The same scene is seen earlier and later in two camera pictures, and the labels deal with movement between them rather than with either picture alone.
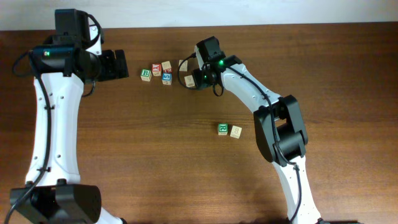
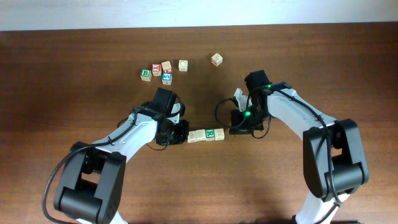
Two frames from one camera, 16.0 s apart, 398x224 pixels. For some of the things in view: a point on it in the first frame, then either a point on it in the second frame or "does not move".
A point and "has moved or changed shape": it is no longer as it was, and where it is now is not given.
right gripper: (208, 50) -> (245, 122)
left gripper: (112, 70) -> (181, 137)
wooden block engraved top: (235, 131) has moved or changed shape
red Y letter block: (156, 70) does not move
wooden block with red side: (166, 66) does not move
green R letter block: (222, 129) -> (210, 134)
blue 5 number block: (166, 78) does not move
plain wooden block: (189, 81) -> (192, 137)
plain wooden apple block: (184, 66) does not move
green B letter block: (146, 75) does not move
